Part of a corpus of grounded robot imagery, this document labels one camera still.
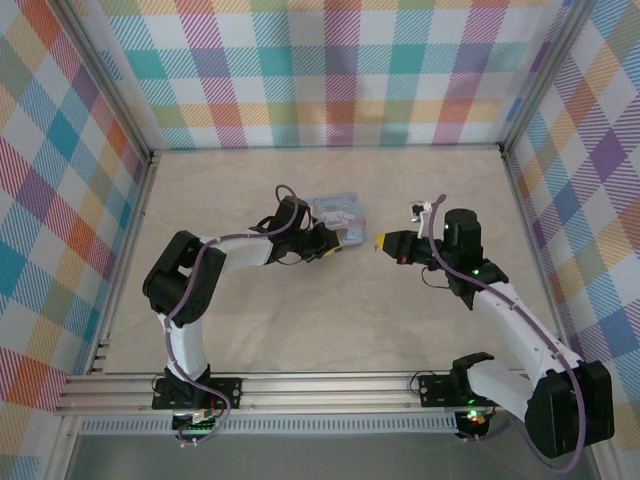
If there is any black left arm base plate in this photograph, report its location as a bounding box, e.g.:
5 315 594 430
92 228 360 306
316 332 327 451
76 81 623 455
151 377 244 410

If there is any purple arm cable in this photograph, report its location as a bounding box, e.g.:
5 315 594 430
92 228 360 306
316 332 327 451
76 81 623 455
428 193 593 474
164 183 312 449

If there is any green circuit board with connector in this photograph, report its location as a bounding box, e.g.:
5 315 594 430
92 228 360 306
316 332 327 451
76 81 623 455
171 407 221 434

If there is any aluminium side rail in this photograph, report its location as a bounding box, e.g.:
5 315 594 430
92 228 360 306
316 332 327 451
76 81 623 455
83 149 162 377
499 144 577 372

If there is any blue cartoon square padlock box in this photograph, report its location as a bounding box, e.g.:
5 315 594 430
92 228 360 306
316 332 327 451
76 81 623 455
303 191 369 249

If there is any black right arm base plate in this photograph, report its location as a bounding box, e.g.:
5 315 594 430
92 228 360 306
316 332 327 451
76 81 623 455
417 372 511 408

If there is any aluminium frame post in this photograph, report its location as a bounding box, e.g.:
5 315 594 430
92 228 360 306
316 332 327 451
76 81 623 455
498 0 597 157
58 0 157 157

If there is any grey slotted cable duct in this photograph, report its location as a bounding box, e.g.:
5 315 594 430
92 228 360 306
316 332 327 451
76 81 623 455
79 411 459 437

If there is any circuit board with orange part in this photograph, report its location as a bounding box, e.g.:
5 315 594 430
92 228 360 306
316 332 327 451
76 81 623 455
458 407 494 437

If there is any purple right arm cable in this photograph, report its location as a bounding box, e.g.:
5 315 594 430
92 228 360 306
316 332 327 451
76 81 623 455
428 193 593 474

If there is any long aluminium mounting rail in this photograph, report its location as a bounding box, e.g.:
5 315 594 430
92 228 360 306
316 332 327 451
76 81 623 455
53 368 607 414

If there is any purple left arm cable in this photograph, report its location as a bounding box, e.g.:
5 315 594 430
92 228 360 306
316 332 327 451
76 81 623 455
164 183 312 449

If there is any aluminium back rail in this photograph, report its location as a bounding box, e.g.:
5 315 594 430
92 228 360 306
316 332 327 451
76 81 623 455
149 142 506 154

